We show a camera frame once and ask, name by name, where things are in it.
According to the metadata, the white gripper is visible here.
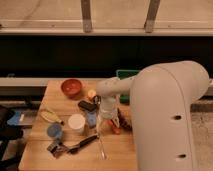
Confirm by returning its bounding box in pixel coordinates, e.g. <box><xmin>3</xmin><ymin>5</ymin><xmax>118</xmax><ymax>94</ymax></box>
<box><xmin>96</xmin><ymin>96</ymin><xmax>120</xmax><ymax>134</ymax></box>

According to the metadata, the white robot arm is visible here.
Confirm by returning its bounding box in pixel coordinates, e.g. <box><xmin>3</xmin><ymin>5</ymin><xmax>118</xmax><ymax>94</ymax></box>
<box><xmin>96</xmin><ymin>61</ymin><xmax>209</xmax><ymax>171</ymax></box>

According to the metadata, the white paper cup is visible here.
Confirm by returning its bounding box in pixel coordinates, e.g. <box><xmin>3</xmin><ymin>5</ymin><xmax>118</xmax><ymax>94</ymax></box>
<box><xmin>68</xmin><ymin>114</ymin><xmax>86</xmax><ymax>134</ymax></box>

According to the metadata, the dark grape bunch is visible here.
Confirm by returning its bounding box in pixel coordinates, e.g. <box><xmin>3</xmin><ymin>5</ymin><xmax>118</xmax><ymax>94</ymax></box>
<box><xmin>118</xmin><ymin>110</ymin><xmax>132</xmax><ymax>131</ymax></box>

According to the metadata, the dark round small object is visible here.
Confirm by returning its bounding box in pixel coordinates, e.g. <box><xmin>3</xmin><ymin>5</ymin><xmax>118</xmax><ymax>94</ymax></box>
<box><xmin>93</xmin><ymin>95</ymin><xmax>101</xmax><ymax>105</ymax></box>

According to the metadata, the black rectangular block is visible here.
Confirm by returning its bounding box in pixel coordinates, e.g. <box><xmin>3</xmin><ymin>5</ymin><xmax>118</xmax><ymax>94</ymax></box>
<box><xmin>78</xmin><ymin>100</ymin><xmax>96</xmax><ymax>112</ymax></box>

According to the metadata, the small orange fruit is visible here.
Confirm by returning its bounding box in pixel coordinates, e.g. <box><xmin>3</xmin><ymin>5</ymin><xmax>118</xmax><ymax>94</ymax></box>
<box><xmin>87</xmin><ymin>89</ymin><xmax>97</xmax><ymax>99</ymax></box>

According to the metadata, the metal spoon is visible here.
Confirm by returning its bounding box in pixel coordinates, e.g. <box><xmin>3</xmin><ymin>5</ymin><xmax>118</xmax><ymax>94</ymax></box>
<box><xmin>98</xmin><ymin>134</ymin><xmax>107</xmax><ymax>160</ymax></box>

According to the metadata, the green plastic tray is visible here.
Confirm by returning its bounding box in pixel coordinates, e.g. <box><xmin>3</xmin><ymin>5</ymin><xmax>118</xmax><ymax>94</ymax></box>
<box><xmin>116</xmin><ymin>69</ymin><xmax>139</xmax><ymax>104</ymax></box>

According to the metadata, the red bowl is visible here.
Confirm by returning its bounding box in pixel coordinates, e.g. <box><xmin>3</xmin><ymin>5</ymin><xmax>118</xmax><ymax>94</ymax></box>
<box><xmin>61</xmin><ymin>79</ymin><xmax>82</xmax><ymax>98</ymax></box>

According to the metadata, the blue round lid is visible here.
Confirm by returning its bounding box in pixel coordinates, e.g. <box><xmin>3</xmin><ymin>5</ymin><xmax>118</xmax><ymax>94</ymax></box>
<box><xmin>47</xmin><ymin>123</ymin><xmax>63</xmax><ymax>139</ymax></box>

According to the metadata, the metal clip tool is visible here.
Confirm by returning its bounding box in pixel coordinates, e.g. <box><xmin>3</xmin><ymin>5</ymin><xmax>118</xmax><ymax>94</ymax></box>
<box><xmin>47</xmin><ymin>140</ymin><xmax>68</xmax><ymax>158</ymax></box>

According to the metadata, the yellow banana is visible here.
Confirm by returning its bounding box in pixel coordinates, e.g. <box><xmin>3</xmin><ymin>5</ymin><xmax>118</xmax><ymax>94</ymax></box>
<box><xmin>40</xmin><ymin>108</ymin><xmax>64</xmax><ymax>125</ymax></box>

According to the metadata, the black chair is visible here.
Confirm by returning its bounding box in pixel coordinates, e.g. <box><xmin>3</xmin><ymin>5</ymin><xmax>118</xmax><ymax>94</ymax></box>
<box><xmin>0</xmin><ymin>105</ymin><xmax>23</xmax><ymax>171</ymax></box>

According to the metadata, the black handled tool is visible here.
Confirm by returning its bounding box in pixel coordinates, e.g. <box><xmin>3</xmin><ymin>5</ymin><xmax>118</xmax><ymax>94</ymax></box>
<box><xmin>68</xmin><ymin>134</ymin><xmax>99</xmax><ymax>154</ymax></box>

